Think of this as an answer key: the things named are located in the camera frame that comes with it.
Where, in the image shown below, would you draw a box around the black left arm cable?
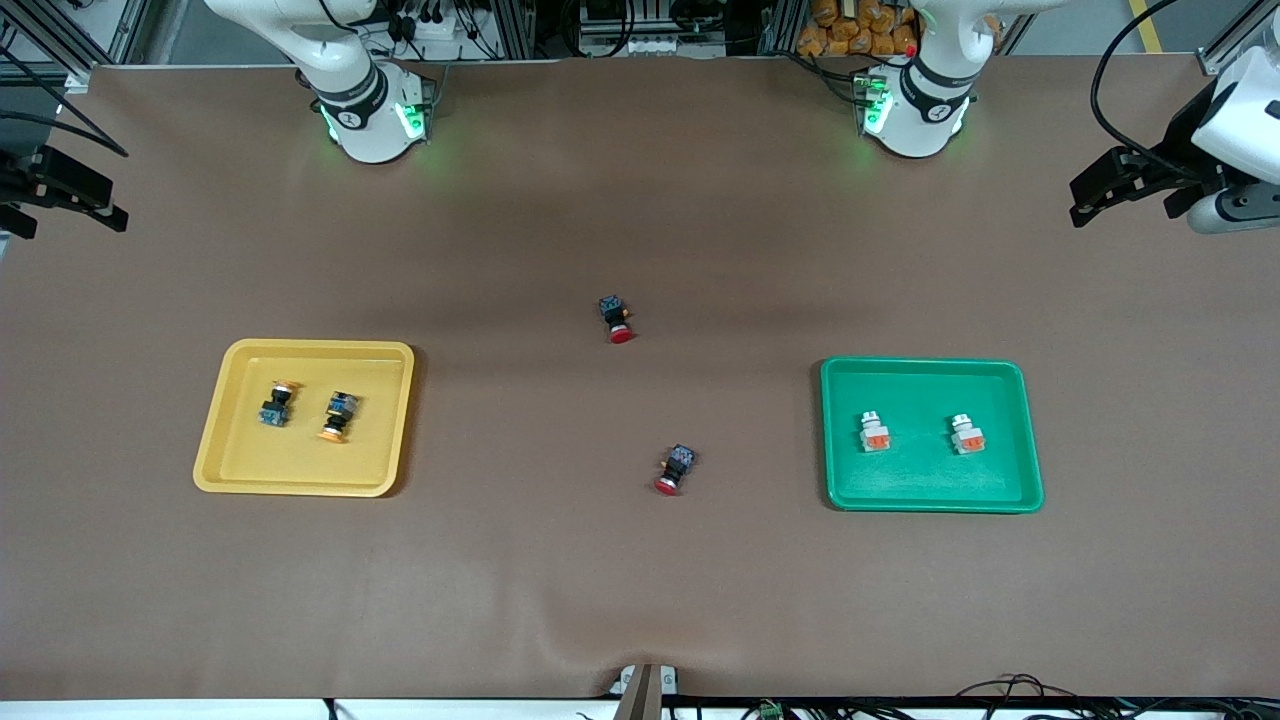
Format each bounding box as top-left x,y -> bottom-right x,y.
1089,0 -> 1186,179

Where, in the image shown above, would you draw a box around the yellow plastic tray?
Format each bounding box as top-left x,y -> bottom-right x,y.
192,338 -> 416,498

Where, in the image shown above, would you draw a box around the black cable bundle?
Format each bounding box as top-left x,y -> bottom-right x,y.
955,674 -> 1106,720

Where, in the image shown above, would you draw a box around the white power strip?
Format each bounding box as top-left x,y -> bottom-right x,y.
400,12 -> 471,43

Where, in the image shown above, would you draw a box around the brown table mat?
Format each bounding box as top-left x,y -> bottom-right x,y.
0,55 -> 1280,701

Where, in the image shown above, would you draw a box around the aluminium frame profile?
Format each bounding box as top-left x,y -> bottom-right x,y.
0,0 -> 151,69
1198,0 -> 1280,73

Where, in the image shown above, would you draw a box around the yellow mushroom push button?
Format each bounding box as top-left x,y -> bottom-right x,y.
318,390 -> 361,444
259,378 -> 301,428

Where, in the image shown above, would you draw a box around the front camera mount post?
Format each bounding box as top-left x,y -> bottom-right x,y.
612,663 -> 683,720

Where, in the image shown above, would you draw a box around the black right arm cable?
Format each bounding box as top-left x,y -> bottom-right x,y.
0,44 -> 131,159

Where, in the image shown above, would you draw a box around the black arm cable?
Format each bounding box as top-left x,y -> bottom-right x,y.
0,44 -> 131,159
1089,0 -> 1186,179

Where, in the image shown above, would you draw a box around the green plastic tray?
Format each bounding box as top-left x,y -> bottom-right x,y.
820,357 -> 1045,514

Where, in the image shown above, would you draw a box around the red mushroom push button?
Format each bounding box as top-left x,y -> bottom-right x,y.
598,294 -> 638,345
654,443 -> 699,497

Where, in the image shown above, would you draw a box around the heap of orange packets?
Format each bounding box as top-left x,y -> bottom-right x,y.
797,0 -> 919,58

